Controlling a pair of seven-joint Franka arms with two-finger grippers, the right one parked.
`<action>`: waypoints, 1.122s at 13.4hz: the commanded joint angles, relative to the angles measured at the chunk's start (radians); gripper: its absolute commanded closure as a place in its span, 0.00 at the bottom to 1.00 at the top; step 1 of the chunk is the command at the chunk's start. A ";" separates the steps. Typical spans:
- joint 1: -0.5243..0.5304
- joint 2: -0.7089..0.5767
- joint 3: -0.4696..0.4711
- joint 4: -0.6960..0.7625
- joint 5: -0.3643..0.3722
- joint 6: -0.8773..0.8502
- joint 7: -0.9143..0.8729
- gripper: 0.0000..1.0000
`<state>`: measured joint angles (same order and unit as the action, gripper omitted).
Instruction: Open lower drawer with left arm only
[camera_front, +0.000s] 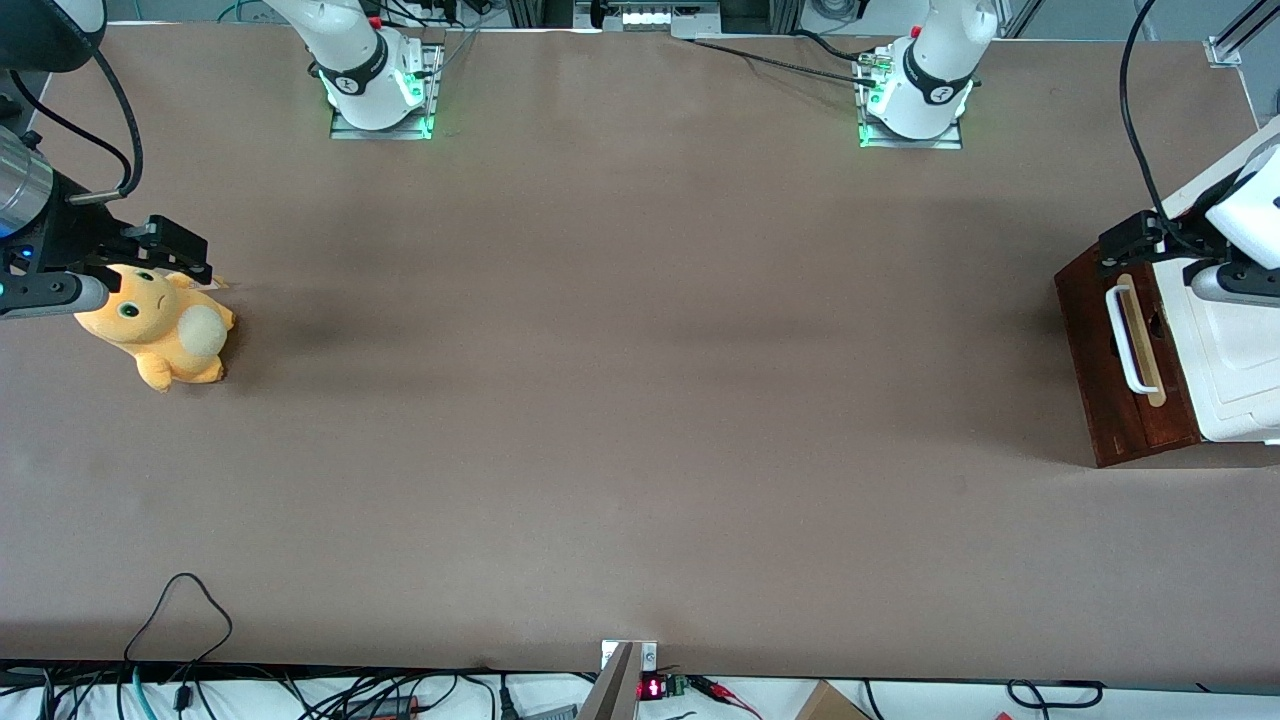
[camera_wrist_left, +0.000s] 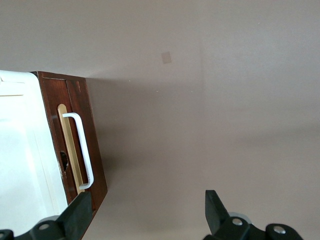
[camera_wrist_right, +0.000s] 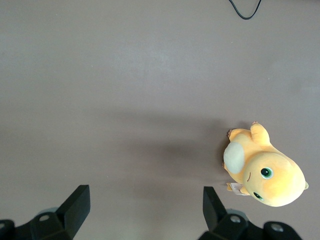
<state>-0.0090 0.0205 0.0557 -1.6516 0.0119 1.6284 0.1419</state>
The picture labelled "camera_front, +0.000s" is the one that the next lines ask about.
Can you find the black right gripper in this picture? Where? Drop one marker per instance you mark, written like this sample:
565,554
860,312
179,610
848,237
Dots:
82,232

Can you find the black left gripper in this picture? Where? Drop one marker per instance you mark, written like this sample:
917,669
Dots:
1128,241

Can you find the dark wood drawer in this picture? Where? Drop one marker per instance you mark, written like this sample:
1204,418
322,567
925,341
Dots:
1142,340

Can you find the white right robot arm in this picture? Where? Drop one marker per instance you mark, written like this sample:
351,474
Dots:
350,50

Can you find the orange plush toy animal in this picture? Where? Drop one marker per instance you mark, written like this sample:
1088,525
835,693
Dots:
150,330

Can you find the white power strip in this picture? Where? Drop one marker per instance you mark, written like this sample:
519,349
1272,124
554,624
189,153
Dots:
645,15

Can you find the black power adapter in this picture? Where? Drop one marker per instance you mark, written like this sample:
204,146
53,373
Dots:
385,708

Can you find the brown cardboard piece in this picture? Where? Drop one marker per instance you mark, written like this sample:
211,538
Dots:
830,705

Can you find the red LED display module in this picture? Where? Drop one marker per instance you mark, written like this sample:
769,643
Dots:
652,688

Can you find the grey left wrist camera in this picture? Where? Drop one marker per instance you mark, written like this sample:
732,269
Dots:
1235,288

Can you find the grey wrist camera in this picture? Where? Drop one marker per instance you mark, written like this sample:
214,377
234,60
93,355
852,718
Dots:
1235,288
50,296

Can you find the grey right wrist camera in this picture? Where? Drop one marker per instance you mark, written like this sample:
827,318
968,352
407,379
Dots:
50,296

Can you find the white cabinet with wood frame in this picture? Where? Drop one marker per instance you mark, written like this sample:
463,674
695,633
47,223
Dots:
1240,360

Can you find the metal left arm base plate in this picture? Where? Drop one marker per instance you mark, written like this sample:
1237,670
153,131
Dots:
950,142

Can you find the silver corner bracket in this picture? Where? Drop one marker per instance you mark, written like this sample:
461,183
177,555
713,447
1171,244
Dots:
1222,52

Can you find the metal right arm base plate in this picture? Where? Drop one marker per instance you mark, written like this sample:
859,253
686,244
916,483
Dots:
385,132

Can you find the silver aluminium camera mount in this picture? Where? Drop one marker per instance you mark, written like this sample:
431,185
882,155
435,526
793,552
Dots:
615,690

